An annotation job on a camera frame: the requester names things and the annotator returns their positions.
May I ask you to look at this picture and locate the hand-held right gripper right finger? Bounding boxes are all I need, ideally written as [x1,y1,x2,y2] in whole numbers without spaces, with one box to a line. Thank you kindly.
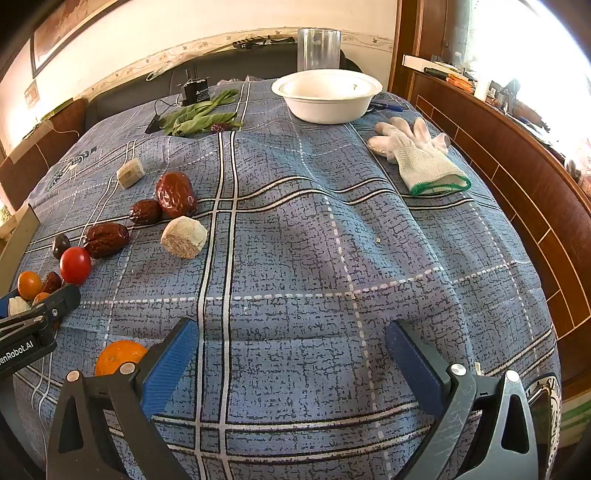
[385,319,541,480]

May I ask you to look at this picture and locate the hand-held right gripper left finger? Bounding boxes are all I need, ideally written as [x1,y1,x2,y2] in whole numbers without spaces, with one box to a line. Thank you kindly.
[46,318,199,480]

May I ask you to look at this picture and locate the large red date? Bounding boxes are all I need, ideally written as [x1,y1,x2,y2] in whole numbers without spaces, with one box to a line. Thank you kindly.
[156,172,199,219]

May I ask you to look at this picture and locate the red cherry tomato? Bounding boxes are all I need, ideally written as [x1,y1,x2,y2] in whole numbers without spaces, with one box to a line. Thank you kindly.
[60,247,92,285]

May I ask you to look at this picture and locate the orange mandarin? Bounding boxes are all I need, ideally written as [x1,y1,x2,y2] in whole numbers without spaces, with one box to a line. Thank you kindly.
[95,340,149,377]

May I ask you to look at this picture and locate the grey board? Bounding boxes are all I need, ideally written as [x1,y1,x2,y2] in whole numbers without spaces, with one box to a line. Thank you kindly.
[0,203,40,296]

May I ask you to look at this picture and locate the wrinkled red date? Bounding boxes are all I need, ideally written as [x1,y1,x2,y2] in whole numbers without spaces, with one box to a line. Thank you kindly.
[84,223,130,259]

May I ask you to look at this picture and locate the medium dark red date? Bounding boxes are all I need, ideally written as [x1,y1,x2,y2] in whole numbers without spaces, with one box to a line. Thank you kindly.
[129,199,162,225]

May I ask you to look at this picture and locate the large beige chunk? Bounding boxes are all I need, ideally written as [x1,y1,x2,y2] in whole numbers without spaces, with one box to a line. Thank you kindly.
[160,216,208,259]

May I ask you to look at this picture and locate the small beige cube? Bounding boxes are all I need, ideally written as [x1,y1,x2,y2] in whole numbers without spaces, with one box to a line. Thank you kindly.
[116,158,145,189]

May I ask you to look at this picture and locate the brown wooden side board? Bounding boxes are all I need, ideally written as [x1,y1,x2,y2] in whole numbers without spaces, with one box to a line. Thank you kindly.
[0,98,88,208]

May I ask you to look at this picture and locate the blue plaid tablecloth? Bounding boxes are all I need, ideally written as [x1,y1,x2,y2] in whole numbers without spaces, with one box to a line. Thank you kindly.
[9,78,562,480]

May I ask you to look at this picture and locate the brown wooden panel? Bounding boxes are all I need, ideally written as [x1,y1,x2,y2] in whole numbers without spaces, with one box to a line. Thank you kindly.
[388,0,591,384]

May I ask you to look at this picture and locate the white knit glove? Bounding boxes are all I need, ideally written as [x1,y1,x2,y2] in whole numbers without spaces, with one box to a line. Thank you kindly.
[367,116,472,196]

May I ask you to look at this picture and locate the green leafy vegetable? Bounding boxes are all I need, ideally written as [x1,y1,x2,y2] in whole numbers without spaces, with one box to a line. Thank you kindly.
[158,89,244,138]

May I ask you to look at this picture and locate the black power adapter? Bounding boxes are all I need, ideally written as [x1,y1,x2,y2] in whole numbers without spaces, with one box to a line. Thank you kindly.
[179,69,211,106]

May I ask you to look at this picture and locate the white paper bowl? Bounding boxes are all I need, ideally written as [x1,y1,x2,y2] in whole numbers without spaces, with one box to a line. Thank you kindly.
[271,69,384,124]

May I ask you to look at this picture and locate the white flat box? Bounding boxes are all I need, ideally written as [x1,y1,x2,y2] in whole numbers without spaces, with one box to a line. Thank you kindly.
[403,54,451,75]

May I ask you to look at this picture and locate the dark grey upholstered headboard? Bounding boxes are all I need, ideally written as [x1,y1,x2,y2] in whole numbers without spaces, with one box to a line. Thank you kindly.
[83,45,370,134]

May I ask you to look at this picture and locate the black object on headboard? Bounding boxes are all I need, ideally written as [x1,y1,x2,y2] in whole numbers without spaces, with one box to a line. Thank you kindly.
[233,36,296,49]

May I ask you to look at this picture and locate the clear plastic cup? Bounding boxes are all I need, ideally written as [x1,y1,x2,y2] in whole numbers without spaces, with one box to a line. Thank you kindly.
[297,28,342,73]

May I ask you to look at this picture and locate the black cable with plug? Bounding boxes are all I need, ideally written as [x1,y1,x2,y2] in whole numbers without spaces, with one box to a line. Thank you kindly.
[144,98,182,135]

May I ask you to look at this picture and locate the framed wall picture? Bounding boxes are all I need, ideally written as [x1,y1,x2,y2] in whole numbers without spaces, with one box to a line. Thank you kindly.
[30,0,134,78]

